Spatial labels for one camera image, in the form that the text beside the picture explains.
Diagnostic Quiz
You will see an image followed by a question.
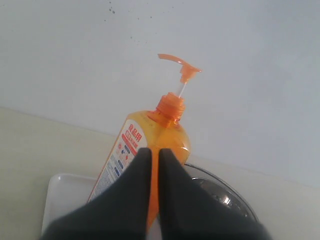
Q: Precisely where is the steel mesh colander bowl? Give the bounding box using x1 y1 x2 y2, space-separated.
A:
184 163 259 222

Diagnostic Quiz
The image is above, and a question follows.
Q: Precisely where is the orange dish soap pump bottle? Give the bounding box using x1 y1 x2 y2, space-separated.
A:
88 53 201 229

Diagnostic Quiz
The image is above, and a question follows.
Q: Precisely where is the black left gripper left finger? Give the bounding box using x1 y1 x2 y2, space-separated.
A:
41 148 152 240

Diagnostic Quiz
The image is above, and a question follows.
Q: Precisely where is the white rectangular plastic tray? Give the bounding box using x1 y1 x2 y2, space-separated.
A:
41 173 96 233

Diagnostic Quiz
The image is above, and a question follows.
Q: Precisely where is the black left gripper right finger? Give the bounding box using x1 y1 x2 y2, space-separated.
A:
158 148 271 240

